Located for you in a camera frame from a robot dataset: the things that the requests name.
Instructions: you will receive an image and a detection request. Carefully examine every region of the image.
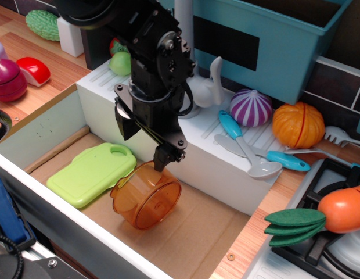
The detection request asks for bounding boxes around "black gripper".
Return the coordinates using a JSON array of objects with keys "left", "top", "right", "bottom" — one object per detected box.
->
[{"left": 114, "top": 84, "right": 188, "bottom": 172}]

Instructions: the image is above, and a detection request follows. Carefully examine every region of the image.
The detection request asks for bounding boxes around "transparent orange plastic pot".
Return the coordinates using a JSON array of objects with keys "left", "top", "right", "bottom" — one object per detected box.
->
[{"left": 110, "top": 161, "right": 182, "bottom": 230}]

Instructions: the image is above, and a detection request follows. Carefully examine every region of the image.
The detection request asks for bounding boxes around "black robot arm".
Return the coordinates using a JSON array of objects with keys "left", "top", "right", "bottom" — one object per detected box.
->
[{"left": 55, "top": 1, "right": 195, "bottom": 171}]

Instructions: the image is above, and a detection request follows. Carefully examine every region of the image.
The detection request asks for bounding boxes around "white toy sink unit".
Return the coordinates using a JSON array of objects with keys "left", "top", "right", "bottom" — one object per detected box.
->
[{"left": 0, "top": 64, "right": 274, "bottom": 278}]

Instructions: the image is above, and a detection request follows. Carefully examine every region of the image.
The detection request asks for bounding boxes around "light green cutting board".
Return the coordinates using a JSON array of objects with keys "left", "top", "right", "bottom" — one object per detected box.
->
[{"left": 46, "top": 142, "right": 136, "bottom": 209}]

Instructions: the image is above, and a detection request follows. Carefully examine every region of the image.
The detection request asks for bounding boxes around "white toy faucet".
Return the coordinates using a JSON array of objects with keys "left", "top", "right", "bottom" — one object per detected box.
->
[{"left": 174, "top": 0, "right": 225, "bottom": 119}]

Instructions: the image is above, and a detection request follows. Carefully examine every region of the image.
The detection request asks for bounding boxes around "green toy apple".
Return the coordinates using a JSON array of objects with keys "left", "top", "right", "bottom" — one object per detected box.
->
[{"left": 108, "top": 51, "right": 131, "bottom": 76}]

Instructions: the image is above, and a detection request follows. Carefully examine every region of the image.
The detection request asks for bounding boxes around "red toy strawberry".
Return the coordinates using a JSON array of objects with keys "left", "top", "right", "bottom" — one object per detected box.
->
[{"left": 109, "top": 38, "right": 128, "bottom": 56}]

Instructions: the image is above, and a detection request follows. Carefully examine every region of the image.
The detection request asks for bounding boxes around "purple striped toy onion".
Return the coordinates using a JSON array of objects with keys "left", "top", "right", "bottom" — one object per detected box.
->
[{"left": 229, "top": 89, "right": 273, "bottom": 127}]

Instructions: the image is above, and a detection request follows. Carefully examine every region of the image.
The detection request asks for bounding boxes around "white block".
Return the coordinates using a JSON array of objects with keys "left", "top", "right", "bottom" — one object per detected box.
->
[{"left": 57, "top": 17, "right": 84, "bottom": 58}]

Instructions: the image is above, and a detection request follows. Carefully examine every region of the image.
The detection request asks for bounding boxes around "red white toy slice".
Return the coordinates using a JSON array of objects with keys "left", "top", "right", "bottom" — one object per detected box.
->
[{"left": 16, "top": 57, "right": 51, "bottom": 87}]

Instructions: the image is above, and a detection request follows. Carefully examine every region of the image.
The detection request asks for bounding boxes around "magenta toy radish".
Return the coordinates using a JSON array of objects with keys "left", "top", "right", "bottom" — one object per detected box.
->
[{"left": 0, "top": 58, "right": 27, "bottom": 102}]

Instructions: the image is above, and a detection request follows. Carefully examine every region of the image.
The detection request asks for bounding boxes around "teal plastic bin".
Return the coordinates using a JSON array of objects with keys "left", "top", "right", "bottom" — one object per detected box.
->
[{"left": 188, "top": 1, "right": 350, "bottom": 104}]

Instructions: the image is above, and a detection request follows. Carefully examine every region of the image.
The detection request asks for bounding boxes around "orange toy pumpkin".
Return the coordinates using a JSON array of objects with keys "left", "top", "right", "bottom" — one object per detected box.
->
[{"left": 272, "top": 102, "right": 325, "bottom": 149}]

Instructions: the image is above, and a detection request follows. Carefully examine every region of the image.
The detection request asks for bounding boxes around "green bumpy toy gourd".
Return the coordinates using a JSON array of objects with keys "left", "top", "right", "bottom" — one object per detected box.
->
[{"left": 26, "top": 10, "right": 60, "bottom": 41}]

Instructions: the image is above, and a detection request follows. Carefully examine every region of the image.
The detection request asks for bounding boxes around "blue clamp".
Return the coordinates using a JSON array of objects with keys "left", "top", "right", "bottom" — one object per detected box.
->
[{"left": 0, "top": 178, "right": 37, "bottom": 251}]

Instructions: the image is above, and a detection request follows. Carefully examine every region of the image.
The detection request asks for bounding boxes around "grey pasta server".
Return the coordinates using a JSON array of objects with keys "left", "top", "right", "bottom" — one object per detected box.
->
[{"left": 283, "top": 126, "right": 360, "bottom": 168}]

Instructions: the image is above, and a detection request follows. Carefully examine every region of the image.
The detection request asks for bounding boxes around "black toy stove grate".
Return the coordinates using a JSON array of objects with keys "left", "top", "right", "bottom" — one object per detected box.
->
[{"left": 272, "top": 159, "right": 360, "bottom": 278}]

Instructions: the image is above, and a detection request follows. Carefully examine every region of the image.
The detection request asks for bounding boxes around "orange toy carrot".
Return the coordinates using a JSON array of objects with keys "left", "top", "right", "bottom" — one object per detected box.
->
[{"left": 264, "top": 185, "right": 360, "bottom": 247}]

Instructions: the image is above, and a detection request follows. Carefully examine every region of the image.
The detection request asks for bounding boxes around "blue handled grey knife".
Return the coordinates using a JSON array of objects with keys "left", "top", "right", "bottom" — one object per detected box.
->
[{"left": 214, "top": 134, "right": 311, "bottom": 171}]

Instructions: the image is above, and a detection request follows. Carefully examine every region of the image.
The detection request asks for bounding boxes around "blue handled grey spoon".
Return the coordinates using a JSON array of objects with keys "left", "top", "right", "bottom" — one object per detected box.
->
[{"left": 218, "top": 110, "right": 283, "bottom": 180}]

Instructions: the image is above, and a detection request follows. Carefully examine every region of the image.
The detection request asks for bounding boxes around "black cable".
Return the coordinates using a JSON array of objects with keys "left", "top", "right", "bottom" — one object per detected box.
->
[{"left": 0, "top": 234, "right": 24, "bottom": 279}]

